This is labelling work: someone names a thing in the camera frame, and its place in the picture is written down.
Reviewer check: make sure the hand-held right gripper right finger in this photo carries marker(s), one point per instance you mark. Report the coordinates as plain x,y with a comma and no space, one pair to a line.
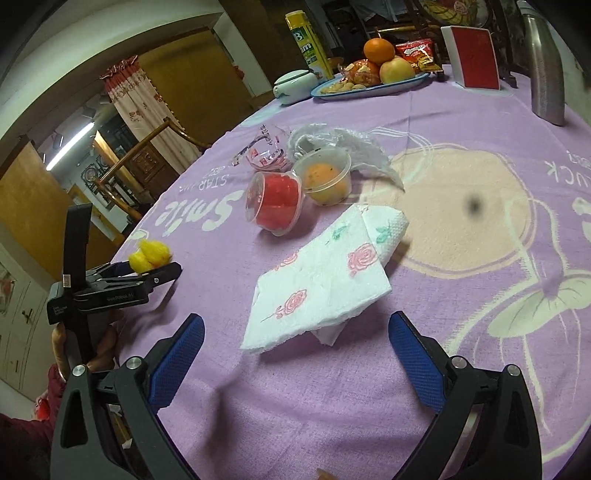
413,360

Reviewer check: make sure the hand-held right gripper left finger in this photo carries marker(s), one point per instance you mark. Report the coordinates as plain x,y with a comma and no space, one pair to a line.
178,360

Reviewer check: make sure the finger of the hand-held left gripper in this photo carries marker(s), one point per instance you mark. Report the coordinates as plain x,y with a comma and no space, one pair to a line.
117,266
161,274

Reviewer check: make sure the yellow wrapper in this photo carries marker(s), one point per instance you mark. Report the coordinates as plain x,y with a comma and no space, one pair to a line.
147,256

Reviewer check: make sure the rose print paper napkin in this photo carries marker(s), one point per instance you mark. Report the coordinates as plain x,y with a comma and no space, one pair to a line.
323,286

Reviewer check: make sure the plastic cup with orange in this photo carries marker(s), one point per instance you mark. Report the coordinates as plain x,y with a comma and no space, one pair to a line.
321,177

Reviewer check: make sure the person's left forearm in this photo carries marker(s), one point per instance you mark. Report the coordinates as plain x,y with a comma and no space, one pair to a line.
23,443

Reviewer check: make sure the person's left hand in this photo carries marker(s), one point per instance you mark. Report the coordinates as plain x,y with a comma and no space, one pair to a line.
60,346

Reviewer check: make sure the purple printed tablecloth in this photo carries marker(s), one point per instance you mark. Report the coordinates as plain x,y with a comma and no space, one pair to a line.
461,369

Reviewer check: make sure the fluorescent tube light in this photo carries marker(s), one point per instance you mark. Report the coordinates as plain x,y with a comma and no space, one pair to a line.
69,146

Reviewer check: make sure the plastic cup with red filling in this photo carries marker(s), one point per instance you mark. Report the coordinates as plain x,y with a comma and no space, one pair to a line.
277,203

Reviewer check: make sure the wooden armchair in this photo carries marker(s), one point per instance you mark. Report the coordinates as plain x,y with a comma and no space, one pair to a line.
184,134

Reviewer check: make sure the floral curtain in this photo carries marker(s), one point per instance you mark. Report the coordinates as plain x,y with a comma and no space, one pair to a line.
138,106

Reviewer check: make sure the clear plastic bag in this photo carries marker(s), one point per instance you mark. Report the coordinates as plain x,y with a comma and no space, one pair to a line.
360,147

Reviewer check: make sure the white ceramic pot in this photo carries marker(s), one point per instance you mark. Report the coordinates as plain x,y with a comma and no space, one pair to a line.
295,87

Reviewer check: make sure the pile of cookies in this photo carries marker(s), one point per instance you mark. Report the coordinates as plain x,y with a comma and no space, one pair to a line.
341,85

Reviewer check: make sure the blue plate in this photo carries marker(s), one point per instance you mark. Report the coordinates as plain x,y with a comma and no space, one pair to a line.
392,87

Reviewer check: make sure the yellow green tall can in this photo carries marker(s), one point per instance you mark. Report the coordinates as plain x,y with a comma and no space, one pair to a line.
307,41

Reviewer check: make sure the wrapped pastry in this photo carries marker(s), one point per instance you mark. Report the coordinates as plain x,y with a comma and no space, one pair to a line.
362,74

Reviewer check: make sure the apple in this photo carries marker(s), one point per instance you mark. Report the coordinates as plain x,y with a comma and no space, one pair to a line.
397,70

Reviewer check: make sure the red white box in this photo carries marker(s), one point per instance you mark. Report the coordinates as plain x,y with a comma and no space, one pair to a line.
475,57

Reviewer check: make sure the red snack packet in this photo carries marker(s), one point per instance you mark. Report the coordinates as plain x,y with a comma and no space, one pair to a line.
415,50

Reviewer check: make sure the orange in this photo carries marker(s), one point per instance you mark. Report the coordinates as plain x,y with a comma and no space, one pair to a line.
378,50

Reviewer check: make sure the steel bottle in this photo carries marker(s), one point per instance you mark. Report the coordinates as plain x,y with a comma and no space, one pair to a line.
545,69

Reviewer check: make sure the round decorative screen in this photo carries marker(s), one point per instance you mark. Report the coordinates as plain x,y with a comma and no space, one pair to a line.
455,8

